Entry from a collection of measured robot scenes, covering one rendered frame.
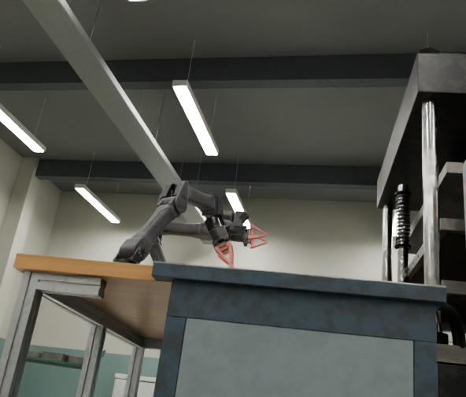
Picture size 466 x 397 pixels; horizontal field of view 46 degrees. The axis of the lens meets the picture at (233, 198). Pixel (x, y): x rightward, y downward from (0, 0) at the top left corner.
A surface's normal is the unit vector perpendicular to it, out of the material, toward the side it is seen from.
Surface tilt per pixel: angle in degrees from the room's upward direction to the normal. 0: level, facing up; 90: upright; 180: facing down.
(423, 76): 90
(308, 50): 180
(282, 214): 90
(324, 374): 90
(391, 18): 180
